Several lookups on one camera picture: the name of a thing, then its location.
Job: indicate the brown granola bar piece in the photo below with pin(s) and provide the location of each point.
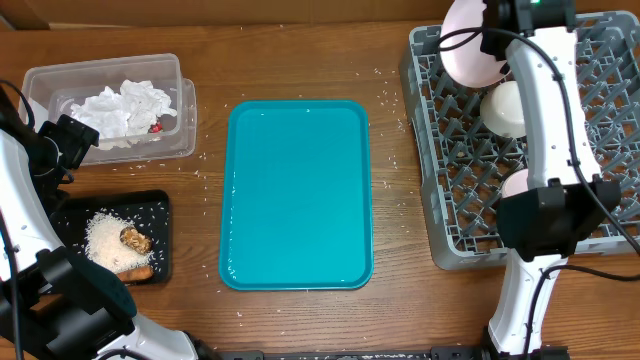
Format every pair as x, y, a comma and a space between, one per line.
135, 240

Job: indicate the teal plastic tray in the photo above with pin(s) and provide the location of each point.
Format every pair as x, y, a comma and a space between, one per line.
297, 210

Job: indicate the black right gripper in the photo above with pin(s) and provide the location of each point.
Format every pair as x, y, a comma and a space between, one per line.
489, 50

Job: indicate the clear plastic waste bin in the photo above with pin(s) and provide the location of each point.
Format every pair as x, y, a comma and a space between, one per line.
52, 91

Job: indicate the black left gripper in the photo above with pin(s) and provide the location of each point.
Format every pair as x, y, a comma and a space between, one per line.
75, 138

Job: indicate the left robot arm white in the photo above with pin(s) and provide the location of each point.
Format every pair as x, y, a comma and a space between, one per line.
56, 304

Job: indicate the white tissue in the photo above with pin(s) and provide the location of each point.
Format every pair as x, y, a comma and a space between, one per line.
121, 117

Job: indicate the pale green bowl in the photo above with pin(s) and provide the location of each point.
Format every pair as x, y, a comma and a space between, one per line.
501, 111

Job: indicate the grey dishwasher rack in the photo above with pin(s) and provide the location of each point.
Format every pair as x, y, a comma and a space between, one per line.
463, 164

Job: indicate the small pink bowl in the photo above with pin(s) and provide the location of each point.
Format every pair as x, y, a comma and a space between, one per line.
515, 184

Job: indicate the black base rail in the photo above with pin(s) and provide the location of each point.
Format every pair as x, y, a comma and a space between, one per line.
458, 352

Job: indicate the black tray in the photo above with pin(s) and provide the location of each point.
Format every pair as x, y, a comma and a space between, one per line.
149, 211

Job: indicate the orange carrot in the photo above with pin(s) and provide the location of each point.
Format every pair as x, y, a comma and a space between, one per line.
136, 275

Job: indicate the small red waste piece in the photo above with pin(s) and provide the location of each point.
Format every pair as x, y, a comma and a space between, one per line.
155, 128

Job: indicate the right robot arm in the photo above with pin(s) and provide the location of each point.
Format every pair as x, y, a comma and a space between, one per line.
567, 197

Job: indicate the white rice pile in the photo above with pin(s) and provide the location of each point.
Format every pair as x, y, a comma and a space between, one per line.
103, 245

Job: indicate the large white pink-rimmed plate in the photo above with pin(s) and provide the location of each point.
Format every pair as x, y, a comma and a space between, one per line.
468, 65

